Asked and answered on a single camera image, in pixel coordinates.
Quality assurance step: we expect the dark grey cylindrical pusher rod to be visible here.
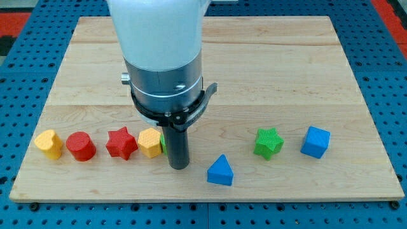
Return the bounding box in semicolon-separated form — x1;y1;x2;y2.
162;127;190;170

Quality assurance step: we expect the black clamp ring mount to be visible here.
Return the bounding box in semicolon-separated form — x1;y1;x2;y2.
131;83;217;131

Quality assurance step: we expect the blue triangle block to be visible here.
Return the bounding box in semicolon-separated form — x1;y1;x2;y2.
207;155;234;186

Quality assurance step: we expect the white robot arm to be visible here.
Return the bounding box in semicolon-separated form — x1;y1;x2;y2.
107;0;217;170

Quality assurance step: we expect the green circle block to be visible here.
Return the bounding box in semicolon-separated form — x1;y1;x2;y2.
160;134;167;155

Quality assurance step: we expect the red star block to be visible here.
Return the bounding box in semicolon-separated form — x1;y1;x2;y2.
106;127;138;161

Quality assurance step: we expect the green star block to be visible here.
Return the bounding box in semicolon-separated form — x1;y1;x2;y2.
254;128;284;160

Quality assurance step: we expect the yellow hexagon block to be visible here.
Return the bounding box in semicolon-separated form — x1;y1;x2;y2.
138;128;162;158

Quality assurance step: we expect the red cylinder block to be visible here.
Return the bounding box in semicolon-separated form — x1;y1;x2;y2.
66;132;96;162

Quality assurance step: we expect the wooden board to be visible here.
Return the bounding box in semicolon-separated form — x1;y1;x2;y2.
9;15;405;204

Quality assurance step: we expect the yellow heart block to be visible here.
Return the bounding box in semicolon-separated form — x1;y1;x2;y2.
34;129;63;160

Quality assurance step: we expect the blue cube block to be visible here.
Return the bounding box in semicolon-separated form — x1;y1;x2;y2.
300;126;331;159

